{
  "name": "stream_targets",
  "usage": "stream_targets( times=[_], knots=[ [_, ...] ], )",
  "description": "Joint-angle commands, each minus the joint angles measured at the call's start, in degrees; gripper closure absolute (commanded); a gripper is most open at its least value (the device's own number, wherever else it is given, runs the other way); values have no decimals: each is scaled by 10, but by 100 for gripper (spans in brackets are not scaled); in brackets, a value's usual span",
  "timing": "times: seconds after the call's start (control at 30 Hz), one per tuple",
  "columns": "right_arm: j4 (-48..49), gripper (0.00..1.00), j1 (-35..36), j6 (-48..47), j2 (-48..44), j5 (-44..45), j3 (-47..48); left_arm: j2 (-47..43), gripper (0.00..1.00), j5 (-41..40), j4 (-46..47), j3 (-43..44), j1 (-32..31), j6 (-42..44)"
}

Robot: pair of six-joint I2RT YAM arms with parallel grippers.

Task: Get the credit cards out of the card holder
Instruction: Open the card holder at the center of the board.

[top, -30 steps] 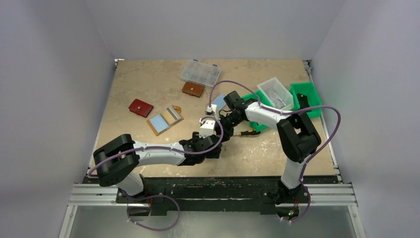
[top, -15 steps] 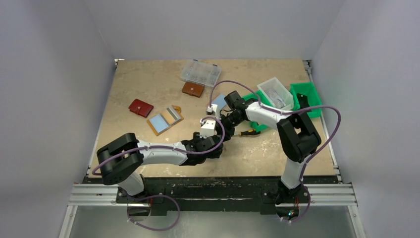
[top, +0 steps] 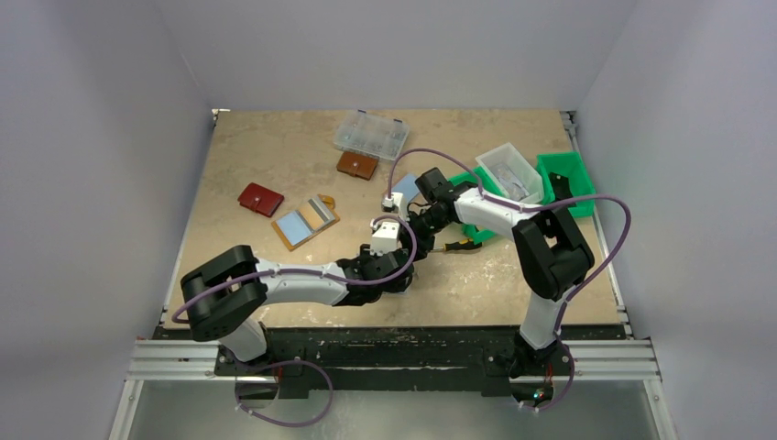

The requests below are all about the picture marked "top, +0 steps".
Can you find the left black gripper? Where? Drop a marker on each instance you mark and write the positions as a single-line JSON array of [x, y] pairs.
[[370, 266]]

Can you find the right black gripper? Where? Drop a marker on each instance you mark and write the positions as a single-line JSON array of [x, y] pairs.
[[416, 220]]

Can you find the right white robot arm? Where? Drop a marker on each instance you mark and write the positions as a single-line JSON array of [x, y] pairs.
[[553, 254]]

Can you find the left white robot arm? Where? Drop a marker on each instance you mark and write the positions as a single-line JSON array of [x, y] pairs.
[[221, 295]]

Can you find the open pink card holder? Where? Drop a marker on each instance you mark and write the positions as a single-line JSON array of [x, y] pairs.
[[407, 187]]

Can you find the open orange card holder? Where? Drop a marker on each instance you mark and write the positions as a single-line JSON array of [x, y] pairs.
[[307, 221]]

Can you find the brown leather card holder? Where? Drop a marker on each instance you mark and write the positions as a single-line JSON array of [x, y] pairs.
[[357, 165]]

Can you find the red leather card holder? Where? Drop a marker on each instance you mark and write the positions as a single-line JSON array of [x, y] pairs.
[[260, 200]]

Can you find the black yellow screwdriver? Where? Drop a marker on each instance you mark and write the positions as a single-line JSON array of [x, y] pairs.
[[458, 246]]

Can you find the green bin with yellow items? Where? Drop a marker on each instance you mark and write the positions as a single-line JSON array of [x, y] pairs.
[[477, 233]]

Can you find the white plastic bin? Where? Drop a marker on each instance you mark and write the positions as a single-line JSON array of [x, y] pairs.
[[512, 174]]

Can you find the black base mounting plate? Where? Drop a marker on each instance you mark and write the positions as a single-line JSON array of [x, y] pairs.
[[489, 360]]

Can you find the clear plastic organizer box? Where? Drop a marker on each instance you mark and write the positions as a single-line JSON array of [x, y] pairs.
[[371, 135]]

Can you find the green bin with black item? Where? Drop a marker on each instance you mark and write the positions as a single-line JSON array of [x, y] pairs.
[[564, 175]]

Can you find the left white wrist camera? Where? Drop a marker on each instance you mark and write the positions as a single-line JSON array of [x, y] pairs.
[[385, 238]]

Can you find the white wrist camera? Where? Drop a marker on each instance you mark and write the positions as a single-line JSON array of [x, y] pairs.
[[395, 203], [385, 238]]

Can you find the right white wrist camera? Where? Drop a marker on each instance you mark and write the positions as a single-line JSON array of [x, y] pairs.
[[395, 203]]

